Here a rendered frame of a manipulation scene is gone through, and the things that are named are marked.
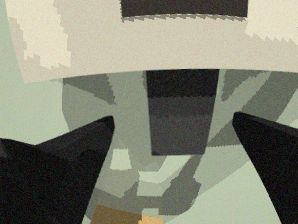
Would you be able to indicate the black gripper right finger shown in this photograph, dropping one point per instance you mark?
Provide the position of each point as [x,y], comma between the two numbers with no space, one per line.
[273,150]

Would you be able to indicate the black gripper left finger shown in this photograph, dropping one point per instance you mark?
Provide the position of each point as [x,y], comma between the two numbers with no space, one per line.
[60,173]

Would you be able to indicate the black two-prong charger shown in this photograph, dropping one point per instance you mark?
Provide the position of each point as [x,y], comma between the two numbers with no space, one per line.
[180,109]

